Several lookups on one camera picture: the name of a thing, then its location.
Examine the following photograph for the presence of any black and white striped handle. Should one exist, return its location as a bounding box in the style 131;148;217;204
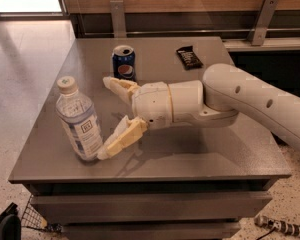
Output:
254;215;300;238

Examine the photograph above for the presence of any black snack bar wrapper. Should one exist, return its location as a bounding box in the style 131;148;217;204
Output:
176;46;203;70

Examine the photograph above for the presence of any black wire basket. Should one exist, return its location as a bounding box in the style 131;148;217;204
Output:
21;196;47;232

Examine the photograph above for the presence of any black bag on floor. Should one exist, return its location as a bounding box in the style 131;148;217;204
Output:
0;203;21;240

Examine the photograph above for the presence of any horizontal metal rail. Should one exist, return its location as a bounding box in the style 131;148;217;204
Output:
84;27;300;38

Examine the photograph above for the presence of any clear blue plastic water bottle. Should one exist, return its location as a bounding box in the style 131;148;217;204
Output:
56;76;103;161

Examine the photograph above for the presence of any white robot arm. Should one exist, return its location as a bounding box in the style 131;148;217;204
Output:
97;63;300;160

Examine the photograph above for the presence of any left metal wall bracket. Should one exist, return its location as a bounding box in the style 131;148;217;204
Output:
110;0;127;38

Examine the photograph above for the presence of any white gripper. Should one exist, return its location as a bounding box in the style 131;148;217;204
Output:
97;77;172;160

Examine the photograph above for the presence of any grey drawer cabinet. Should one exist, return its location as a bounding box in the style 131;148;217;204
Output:
9;37;291;240

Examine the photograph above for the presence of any blue Pepsi soda can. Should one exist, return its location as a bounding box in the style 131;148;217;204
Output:
112;45;136;81

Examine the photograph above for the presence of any metal wall bracket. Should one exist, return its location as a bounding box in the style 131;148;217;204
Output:
247;0;279;46
110;0;127;38

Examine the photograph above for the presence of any right metal wall bracket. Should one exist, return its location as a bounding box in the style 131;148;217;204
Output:
247;0;279;46

